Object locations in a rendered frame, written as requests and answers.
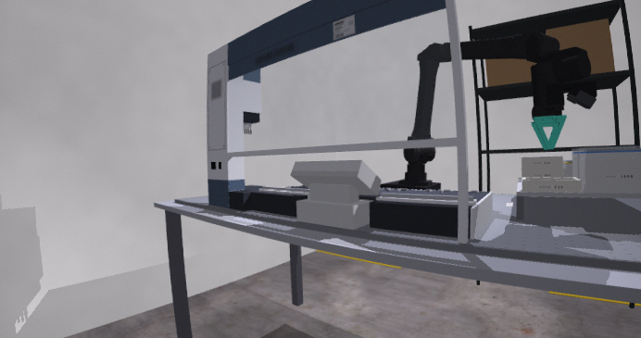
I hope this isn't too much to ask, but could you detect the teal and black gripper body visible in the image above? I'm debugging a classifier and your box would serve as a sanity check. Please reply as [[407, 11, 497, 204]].
[[532, 82, 564, 118]]

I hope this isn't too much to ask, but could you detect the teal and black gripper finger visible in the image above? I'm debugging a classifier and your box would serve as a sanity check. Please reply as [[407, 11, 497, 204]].
[[531, 122, 558, 150], [533, 115, 567, 149]]

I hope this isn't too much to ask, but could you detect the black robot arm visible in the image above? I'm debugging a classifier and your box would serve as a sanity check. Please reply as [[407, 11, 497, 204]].
[[399, 31, 597, 186]]

